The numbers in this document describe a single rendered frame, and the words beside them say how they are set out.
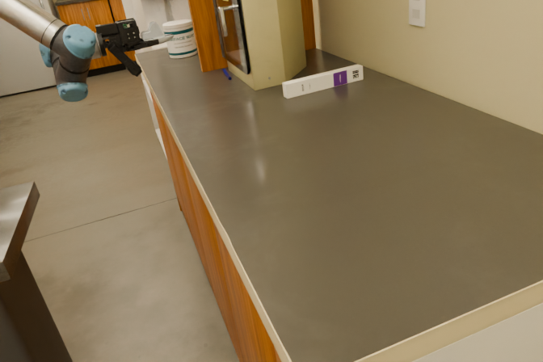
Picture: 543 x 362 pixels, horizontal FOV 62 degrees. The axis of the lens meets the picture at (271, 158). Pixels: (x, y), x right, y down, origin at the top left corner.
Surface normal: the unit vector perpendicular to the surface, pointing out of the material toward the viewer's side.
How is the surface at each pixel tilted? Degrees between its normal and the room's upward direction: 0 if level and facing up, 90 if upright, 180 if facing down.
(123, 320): 0
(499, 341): 90
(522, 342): 90
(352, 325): 1
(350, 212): 0
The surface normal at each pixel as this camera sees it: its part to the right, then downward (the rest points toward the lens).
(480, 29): -0.93, 0.26
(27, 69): 0.35, 0.38
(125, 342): -0.12, -0.89
